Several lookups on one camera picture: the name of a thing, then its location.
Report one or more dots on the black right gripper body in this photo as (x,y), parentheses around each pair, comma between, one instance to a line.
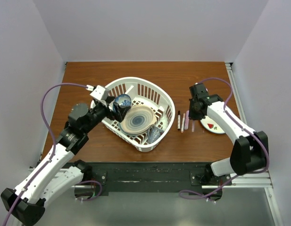
(194,114)

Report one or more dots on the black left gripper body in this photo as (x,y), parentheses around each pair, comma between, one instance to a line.
(101,110)

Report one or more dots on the white red pen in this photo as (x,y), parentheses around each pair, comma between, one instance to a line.
(183,122)

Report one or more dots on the white black marker pen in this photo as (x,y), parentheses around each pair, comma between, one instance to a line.
(179,120)

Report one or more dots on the pink highlighter pen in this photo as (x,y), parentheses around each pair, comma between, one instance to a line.
(186,123)

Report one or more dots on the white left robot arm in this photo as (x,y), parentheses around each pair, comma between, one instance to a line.
(28,200)

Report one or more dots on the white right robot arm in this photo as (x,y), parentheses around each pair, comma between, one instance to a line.
(250,148)

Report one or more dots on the blue patterned small bowl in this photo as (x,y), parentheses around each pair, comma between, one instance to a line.
(123,100)

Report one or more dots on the beige blue ringed plate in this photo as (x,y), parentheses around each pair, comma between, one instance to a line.
(138,120)

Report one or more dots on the watermelon pattern plate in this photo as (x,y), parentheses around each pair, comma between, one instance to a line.
(211,126)

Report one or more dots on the white plastic dish basket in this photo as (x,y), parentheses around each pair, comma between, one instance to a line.
(142,92)

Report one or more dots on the blue glass cup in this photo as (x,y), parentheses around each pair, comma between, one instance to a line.
(153,134)

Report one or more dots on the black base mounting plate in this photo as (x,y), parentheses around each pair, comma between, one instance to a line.
(151,177)

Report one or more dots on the aluminium frame rail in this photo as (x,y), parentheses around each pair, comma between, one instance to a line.
(249,176)

